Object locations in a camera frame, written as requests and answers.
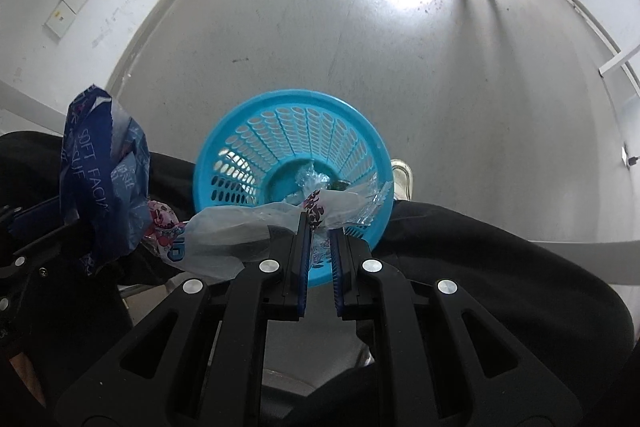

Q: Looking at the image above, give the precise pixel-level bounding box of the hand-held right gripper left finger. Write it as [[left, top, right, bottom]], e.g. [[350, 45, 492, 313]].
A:
[[54, 212, 313, 427]]

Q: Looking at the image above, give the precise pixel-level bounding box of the blue tissue pack wrapper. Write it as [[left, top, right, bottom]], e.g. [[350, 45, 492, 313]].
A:
[[60, 83, 152, 275]]

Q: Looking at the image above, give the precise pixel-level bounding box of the crumpled clear plastic wrapper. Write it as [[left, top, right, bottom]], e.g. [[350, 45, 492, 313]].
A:
[[280, 161, 335, 208]]

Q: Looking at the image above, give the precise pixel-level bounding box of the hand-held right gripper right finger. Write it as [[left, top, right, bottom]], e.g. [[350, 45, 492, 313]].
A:
[[330, 229, 588, 427]]

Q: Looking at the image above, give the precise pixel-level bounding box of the white wall plate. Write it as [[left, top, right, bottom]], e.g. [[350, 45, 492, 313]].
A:
[[44, 1, 76, 38]]

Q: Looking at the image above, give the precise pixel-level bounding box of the person's light shoe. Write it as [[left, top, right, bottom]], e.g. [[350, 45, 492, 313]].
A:
[[390, 158, 415, 204]]

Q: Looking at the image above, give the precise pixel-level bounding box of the blue plastic mesh basket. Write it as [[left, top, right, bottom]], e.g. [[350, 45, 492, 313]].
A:
[[192, 90, 396, 290]]

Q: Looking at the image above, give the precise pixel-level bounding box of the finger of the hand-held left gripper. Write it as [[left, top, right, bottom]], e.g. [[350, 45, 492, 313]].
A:
[[0, 199, 67, 239], [0, 234, 76, 313]]

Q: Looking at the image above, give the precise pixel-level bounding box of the clear printed plastic bag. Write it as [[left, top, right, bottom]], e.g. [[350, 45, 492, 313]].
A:
[[141, 179, 396, 280]]

